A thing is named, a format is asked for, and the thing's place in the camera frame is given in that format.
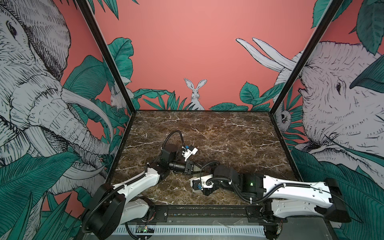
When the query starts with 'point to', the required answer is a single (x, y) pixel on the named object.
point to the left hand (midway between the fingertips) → (202, 171)
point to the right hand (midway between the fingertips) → (197, 170)
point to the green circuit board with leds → (145, 229)
